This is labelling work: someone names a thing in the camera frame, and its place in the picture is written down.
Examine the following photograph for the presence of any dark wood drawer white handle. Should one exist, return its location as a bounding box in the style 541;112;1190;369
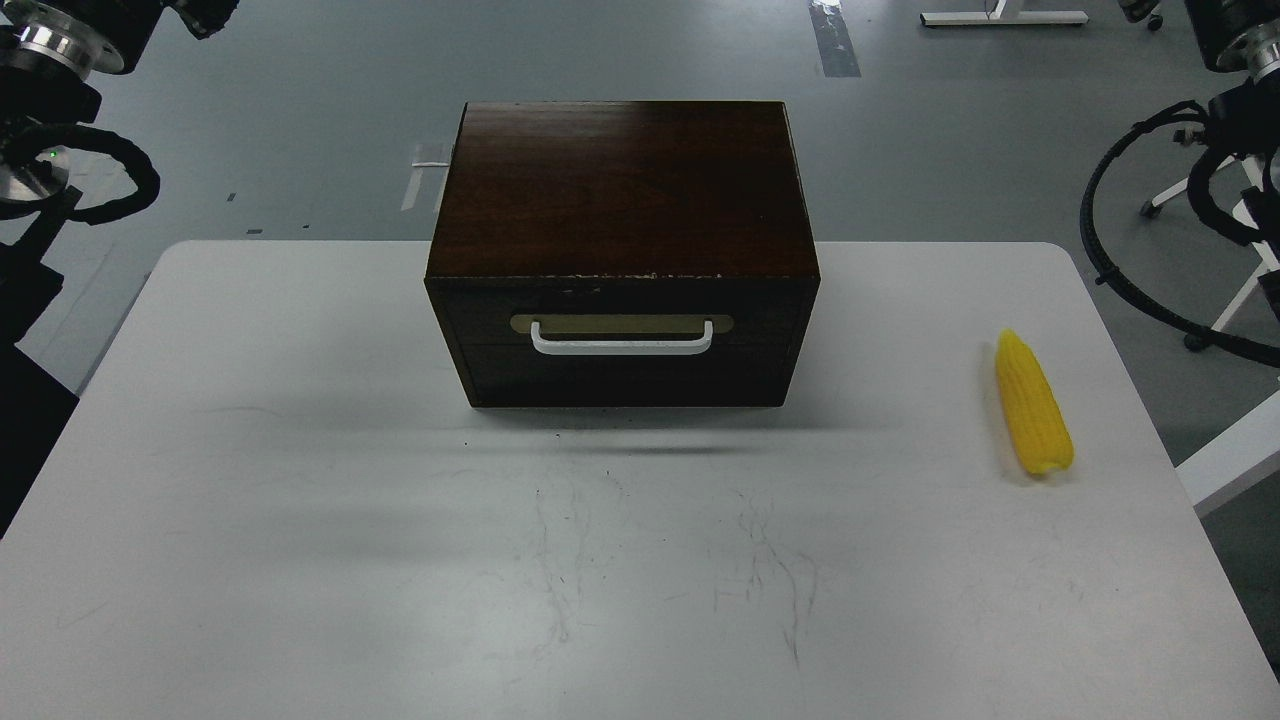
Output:
429;278;818;407

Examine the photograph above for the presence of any yellow corn cob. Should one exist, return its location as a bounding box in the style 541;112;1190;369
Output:
995;328;1075;477

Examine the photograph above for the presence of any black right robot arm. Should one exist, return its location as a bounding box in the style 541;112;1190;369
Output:
1133;1;1279;249

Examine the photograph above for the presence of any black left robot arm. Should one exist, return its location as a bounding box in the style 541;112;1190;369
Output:
1;1;238;345

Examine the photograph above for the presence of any dark wooden drawer cabinet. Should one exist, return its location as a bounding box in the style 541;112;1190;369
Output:
424;100;822;410

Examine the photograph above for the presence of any white desk leg base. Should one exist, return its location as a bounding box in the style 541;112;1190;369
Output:
919;1;1091;28

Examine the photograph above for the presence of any white neighbouring table edge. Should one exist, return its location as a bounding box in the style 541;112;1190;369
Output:
1176;393;1279;518

